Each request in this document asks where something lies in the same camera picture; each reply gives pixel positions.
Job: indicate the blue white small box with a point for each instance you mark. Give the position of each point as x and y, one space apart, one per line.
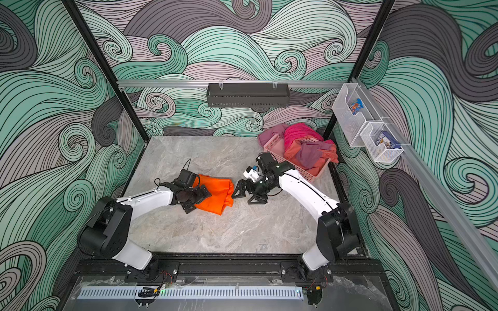
388 140

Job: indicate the coral salmon t-shirt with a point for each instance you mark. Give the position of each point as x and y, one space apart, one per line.
293 150

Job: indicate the magenta pink t-shirt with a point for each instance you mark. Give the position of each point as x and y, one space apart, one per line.
299 132

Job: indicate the clear plastic bin lower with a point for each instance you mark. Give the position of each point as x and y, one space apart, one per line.
378 154

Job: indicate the red blue small item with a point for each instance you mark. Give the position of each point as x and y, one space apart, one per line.
356 106

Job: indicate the black corner frame post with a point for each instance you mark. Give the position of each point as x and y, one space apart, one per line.
372 34
94 48

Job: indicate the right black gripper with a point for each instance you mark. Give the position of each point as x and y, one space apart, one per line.
262 198

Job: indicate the black corner frame post left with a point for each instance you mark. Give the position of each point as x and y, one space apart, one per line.
94 48

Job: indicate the clear plastic bin upper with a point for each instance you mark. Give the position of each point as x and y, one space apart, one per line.
352 125

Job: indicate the black perforated wall tray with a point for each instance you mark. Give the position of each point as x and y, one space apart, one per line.
256 96

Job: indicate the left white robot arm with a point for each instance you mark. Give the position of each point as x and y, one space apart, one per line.
105 233

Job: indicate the black corner frame post right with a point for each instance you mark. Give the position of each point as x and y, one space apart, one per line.
372 34

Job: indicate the pink perforated plastic basket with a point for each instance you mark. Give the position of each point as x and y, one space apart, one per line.
276 147

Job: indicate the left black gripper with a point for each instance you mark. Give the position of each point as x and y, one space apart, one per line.
201 196

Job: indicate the clear plastic bin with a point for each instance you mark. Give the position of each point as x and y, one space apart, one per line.
378 154
352 125

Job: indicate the mauve purple t-shirt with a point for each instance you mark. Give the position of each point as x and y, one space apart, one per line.
268 134
312 155

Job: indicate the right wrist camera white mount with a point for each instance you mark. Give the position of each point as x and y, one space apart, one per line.
252 173

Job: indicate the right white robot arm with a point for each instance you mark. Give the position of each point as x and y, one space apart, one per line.
337 231

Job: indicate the orange t-shirt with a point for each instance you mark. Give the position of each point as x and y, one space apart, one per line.
221 191

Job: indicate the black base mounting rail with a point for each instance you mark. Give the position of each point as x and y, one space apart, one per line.
191 267

